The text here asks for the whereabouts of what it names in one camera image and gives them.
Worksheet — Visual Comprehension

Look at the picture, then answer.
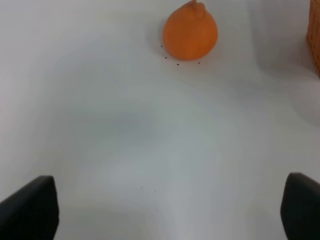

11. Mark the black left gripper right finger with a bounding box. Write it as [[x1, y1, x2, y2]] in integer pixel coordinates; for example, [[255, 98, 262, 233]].
[[280, 172, 320, 240]]

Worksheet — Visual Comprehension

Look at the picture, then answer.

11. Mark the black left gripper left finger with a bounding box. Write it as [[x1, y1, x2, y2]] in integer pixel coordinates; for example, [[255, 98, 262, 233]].
[[0, 175, 60, 240]]

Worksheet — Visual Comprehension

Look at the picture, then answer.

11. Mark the orange fruit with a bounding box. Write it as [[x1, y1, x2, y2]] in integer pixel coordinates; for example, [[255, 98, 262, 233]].
[[162, 0, 218, 61]]

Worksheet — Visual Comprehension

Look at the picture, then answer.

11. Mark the orange wicker basket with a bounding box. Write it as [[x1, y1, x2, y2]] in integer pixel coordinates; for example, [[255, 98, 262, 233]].
[[306, 0, 320, 75]]

